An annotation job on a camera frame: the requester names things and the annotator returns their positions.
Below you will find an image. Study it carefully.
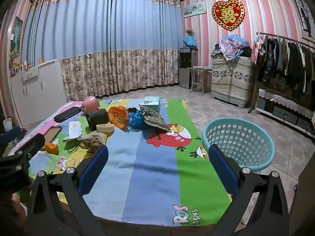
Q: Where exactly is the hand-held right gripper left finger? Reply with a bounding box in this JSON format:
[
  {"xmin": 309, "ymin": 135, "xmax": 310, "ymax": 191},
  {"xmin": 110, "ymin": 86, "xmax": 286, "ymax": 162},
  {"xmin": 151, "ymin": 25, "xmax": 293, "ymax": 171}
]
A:
[{"xmin": 27, "ymin": 145, "xmax": 109, "ymax": 236}]

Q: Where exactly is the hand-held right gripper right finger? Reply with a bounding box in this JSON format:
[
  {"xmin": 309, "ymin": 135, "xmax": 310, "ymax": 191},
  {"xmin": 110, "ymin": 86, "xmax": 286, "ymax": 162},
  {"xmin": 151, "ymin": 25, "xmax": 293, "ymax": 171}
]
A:
[{"xmin": 208, "ymin": 144, "xmax": 289, "ymax": 236}]

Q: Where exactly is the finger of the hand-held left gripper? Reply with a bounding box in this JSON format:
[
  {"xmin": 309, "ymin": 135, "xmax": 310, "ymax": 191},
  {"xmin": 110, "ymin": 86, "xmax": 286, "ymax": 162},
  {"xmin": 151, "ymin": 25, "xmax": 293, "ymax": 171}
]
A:
[
  {"xmin": 15, "ymin": 133, "xmax": 46, "ymax": 158},
  {"xmin": 0, "ymin": 127, "xmax": 26, "ymax": 151}
]

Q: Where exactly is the small orange peel piece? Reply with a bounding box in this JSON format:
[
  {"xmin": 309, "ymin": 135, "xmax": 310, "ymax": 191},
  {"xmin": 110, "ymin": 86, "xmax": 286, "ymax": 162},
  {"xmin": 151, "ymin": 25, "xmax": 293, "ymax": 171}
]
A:
[{"xmin": 45, "ymin": 143, "xmax": 58, "ymax": 155}]

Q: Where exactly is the teal plastic mesh basket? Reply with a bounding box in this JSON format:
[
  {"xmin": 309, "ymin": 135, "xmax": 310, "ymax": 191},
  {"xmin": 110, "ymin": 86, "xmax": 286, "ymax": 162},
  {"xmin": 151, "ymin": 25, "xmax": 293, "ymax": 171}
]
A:
[{"xmin": 202, "ymin": 117, "xmax": 275, "ymax": 173}]

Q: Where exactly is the grey patterned packet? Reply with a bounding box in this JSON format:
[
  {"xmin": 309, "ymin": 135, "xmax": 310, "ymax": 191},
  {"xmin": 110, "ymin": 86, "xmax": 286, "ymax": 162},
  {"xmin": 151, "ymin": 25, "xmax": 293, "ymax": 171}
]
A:
[{"xmin": 139, "ymin": 104, "xmax": 171, "ymax": 131}]

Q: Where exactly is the person's left hand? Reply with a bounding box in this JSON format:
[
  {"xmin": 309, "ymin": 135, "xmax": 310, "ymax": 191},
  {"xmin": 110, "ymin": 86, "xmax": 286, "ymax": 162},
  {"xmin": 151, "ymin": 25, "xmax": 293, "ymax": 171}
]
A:
[{"xmin": 11, "ymin": 193, "xmax": 27, "ymax": 230}]

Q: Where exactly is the phone with orange edge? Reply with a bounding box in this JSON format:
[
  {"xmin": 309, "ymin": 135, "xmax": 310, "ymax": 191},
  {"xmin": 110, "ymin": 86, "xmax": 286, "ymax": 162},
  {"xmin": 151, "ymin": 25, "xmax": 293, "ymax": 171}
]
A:
[{"xmin": 44, "ymin": 125, "xmax": 62, "ymax": 150}]

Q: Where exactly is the white paper sheet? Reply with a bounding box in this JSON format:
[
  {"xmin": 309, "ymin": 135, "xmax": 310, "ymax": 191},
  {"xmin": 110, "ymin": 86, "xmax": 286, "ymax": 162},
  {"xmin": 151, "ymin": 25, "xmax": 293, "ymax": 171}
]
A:
[{"xmin": 63, "ymin": 121, "xmax": 82, "ymax": 141}]

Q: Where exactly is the black phone case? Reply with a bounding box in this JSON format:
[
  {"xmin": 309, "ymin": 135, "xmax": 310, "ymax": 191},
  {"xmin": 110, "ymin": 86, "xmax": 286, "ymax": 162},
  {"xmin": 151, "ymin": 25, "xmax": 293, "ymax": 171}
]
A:
[{"xmin": 54, "ymin": 106, "xmax": 82, "ymax": 123}]

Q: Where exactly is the cream round lid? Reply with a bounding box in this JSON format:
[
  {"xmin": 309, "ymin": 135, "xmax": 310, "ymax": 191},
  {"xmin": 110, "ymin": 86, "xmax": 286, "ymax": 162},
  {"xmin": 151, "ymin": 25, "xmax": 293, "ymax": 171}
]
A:
[{"xmin": 96, "ymin": 124, "xmax": 114, "ymax": 134}]

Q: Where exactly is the black box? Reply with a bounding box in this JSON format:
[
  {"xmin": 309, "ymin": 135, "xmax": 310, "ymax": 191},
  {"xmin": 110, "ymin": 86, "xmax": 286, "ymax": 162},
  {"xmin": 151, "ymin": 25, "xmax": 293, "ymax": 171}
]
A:
[{"xmin": 86, "ymin": 109, "xmax": 109, "ymax": 131}]

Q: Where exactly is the white cabinet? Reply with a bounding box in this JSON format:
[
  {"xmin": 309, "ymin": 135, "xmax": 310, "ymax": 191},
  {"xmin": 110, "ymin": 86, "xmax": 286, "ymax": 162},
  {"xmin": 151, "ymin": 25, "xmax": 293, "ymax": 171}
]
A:
[{"xmin": 10, "ymin": 59, "xmax": 68, "ymax": 128}]

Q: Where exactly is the cartoon bird play mat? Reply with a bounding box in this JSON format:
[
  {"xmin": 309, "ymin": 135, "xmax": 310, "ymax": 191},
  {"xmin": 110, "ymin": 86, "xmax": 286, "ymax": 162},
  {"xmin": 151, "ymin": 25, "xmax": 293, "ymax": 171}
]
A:
[{"xmin": 7, "ymin": 98, "xmax": 233, "ymax": 227}]

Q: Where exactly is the orange snack bag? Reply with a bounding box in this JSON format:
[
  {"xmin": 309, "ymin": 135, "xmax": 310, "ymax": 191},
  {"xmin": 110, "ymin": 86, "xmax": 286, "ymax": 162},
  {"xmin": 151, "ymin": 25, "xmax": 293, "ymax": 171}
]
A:
[{"xmin": 107, "ymin": 106, "xmax": 129, "ymax": 129}]

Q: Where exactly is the blue plastic bag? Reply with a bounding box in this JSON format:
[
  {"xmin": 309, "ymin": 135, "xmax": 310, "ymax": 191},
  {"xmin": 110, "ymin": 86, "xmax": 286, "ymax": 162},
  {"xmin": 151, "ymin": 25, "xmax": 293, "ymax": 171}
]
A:
[{"xmin": 127, "ymin": 111, "xmax": 148, "ymax": 129}]

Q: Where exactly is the pink plastic toy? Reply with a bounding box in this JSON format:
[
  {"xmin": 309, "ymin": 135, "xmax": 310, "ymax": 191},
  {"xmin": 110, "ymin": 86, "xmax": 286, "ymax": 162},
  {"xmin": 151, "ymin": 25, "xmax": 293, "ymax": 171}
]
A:
[{"xmin": 81, "ymin": 96, "xmax": 100, "ymax": 113}]

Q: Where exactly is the dark wooden furniture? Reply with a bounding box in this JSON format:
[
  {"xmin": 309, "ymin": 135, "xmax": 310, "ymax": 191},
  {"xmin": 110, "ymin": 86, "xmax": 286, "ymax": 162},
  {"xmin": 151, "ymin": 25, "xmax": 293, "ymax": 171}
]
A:
[{"xmin": 289, "ymin": 167, "xmax": 315, "ymax": 236}]

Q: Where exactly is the teal cardboard box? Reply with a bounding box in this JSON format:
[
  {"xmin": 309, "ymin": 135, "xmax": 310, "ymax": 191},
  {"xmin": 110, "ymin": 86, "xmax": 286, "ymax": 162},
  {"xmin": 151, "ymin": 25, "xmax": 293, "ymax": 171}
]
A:
[{"xmin": 141, "ymin": 96, "xmax": 161, "ymax": 111}]

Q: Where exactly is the cabinet with patterned cloth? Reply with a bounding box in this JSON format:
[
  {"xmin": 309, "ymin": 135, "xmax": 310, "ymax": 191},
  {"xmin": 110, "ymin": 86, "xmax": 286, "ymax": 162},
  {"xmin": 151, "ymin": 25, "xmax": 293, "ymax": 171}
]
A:
[{"xmin": 211, "ymin": 56, "xmax": 255, "ymax": 109}]

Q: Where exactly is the low cabinet with lace cloth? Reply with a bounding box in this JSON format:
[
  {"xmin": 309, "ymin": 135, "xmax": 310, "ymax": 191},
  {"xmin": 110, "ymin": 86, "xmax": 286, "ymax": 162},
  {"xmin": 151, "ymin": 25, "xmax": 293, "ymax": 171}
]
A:
[{"xmin": 255, "ymin": 87, "xmax": 315, "ymax": 138}]

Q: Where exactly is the small metal stool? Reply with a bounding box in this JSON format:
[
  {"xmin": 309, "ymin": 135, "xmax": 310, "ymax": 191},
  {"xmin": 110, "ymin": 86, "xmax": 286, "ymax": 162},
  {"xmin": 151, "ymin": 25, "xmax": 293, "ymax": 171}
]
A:
[{"xmin": 191, "ymin": 66, "xmax": 212, "ymax": 94}]

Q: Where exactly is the grey water dispenser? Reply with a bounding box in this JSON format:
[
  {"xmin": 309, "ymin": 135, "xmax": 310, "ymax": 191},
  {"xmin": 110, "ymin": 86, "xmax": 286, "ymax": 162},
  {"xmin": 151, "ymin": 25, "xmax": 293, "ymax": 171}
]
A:
[{"xmin": 179, "ymin": 47, "xmax": 198, "ymax": 89}]

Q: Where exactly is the pile of bedding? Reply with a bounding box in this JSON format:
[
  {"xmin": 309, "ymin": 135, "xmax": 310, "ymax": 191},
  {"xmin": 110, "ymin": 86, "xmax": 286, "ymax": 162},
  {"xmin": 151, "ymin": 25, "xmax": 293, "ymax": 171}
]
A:
[{"xmin": 211, "ymin": 35, "xmax": 253, "ymax": 61}]

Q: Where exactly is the red hanging bag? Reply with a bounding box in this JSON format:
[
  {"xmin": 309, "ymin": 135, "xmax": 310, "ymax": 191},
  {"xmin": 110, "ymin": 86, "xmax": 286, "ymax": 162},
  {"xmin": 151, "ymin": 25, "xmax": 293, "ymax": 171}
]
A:
[{"xmin": 250, "ymin": 36, "xmax": 261, "ymax": 63}]

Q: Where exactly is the row of hanging clothes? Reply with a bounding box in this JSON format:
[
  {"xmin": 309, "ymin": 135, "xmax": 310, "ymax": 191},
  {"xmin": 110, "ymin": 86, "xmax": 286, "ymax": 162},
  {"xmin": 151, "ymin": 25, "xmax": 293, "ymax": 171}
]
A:
[{"xmin": 257, "ymin": 36, "xmax": 315, "ymax": 99}]

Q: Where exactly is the blue floral curtain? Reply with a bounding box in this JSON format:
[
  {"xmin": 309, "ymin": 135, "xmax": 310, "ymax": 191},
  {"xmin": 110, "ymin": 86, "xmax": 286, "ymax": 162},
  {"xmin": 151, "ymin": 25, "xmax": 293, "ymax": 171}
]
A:
[{"xmin": 23, "ymin": 0, "xmax": 183, "ymax": 102}]

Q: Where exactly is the blue bottle cover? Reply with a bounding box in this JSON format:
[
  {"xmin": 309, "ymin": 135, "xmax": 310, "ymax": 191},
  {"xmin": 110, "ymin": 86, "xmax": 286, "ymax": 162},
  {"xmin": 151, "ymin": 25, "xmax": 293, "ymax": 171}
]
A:
[{"xmin": 183, "ymin": 36, "xmax": 197, "ymax": 48}]

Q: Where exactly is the metal clothes rack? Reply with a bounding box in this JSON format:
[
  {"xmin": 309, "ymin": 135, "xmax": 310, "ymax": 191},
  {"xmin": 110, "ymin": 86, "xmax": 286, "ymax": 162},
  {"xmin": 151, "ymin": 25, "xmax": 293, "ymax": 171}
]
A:
[{"xmin": 248, "ymin": 31, "xmax": 315, "ymax": 113}]

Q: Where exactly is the black cable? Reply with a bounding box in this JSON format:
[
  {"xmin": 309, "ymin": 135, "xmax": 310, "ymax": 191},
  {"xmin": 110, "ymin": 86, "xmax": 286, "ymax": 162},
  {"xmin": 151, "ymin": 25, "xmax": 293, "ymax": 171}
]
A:
[{"xmin": 66, "ymin": 139, "xmax": 83, "ymax": 153}]

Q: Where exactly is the colourful wall poster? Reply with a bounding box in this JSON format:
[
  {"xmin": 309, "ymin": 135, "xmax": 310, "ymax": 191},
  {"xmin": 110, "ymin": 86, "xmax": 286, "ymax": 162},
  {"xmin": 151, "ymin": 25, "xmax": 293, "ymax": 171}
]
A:
[{"xmin": 8, "ymin": 16, "xmax": 24, "ymax": 75}]

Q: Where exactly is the red heart wall decoration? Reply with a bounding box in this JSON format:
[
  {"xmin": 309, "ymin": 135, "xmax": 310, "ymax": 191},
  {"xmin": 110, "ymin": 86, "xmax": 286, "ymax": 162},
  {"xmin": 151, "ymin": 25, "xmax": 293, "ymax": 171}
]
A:
[{"xmin": 212, "ymin": 0, "xmax": 246, "ymax": 31}]

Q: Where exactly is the wall picture with clock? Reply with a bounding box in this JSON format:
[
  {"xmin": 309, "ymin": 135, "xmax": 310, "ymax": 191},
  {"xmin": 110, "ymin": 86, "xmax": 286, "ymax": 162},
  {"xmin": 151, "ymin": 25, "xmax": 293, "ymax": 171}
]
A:
[{"xmin": 183, "ymin": 2, "xmax": 207, "ymax": 18}]

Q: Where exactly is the window wall poster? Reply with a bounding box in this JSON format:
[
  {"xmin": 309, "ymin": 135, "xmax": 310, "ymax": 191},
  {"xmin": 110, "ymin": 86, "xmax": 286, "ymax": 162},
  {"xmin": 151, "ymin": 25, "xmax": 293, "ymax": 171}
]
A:
[{"xmin": 293, "ymin": 0, "xmax": 315, "ymax": 38}]

